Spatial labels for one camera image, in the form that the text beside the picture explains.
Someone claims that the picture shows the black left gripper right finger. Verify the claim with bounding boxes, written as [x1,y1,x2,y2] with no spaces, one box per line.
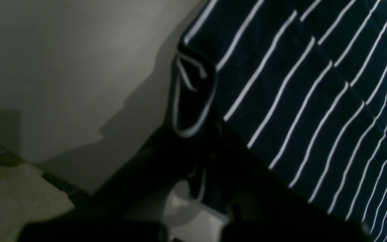
[204,115,372,242]

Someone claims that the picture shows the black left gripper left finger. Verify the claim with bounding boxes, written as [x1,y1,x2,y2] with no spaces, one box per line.
[17,124,188,242]

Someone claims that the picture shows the navy white striped t-shirt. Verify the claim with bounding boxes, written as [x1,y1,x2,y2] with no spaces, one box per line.
[171,0,387,242]

